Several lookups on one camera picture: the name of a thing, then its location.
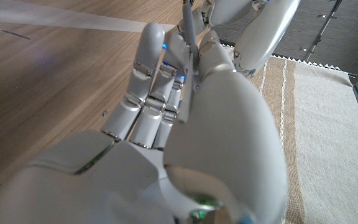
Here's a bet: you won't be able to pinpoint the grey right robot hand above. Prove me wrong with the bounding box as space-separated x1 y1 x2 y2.
0 22 289 224

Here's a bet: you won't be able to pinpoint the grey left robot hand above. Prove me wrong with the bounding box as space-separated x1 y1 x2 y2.
175 0 255 35

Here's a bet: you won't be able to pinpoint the orange grey handled scissors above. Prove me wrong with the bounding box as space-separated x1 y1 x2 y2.
177 0 200 124

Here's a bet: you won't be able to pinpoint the stretched clear tape strip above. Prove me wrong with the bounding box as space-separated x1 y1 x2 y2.
0 0 177 34

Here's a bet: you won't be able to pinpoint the dark grey door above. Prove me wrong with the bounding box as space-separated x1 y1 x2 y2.
213 0 358 78

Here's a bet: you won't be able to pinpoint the beige striped curtain backdrop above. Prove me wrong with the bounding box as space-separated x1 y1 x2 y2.
222 46 358 224

